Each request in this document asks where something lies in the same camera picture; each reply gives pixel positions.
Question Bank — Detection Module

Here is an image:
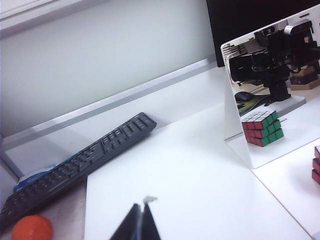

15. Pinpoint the Rubik's cube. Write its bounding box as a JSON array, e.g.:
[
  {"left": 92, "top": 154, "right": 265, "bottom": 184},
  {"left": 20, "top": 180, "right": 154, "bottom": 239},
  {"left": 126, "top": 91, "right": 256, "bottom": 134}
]
[{"left": 311, "top": 145, "right": 320, "bottom": 186}]

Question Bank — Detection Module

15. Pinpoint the white desk partition panel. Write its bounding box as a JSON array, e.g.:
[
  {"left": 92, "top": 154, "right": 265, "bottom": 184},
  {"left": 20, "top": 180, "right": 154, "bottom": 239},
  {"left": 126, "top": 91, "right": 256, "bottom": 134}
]
[{"left": 0, "top": 0, "right": 216, "bottom": 180}]

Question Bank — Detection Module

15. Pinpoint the square mirror with white base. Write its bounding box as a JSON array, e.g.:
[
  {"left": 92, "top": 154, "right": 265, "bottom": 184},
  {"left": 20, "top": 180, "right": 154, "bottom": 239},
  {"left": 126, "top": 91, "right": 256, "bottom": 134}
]
[{"left": 220, "top": 3, "right": 320, "bottom": 240}]

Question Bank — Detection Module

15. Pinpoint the white raised board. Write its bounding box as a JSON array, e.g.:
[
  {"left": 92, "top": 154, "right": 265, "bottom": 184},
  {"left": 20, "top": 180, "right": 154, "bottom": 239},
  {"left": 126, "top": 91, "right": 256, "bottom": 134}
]
[{"left": 84, "top": 66, "right": 320, "bottom": 240}]

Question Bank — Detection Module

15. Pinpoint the dark grey keyboard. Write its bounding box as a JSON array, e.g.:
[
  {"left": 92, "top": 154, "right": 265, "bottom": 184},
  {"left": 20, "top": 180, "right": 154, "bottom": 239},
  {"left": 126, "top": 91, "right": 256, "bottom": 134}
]
[{"left": 0, "top": 111, "right": 158, "bottom": 230}]

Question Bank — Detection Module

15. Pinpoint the blue plastic wrapper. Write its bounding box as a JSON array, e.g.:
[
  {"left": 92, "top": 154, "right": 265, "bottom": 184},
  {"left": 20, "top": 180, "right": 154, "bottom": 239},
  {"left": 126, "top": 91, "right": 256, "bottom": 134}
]
[{"left": 13, "top": 162, "right": 66, "bottom": 193}]

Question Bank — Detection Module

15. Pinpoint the black AOC monitor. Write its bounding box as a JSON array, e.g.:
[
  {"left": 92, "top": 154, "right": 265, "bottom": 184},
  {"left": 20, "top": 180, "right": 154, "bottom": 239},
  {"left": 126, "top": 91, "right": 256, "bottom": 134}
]
[{"left": 205, "top": 0, "right": 320, "bottom": 69}]

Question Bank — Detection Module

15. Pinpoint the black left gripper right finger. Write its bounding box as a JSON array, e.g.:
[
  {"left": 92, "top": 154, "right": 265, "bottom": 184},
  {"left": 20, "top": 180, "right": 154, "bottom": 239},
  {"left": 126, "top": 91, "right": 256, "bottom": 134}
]
[{"left": 140, "top": 195, "right": 162, "bottom": 240}]

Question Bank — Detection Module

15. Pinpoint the orange ball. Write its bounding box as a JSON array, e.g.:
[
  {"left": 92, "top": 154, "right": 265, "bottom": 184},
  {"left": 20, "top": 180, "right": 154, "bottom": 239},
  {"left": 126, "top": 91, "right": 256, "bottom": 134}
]
[{"left": 11, "top": 214, "right": 54, "bottom": 240}]

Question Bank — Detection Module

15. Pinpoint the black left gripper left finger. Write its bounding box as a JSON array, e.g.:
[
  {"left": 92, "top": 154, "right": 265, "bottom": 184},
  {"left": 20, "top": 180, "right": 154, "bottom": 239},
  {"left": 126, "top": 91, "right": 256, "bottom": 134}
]
[{"left": 108, "top": 203, "right": 142, "bottom": 240}]

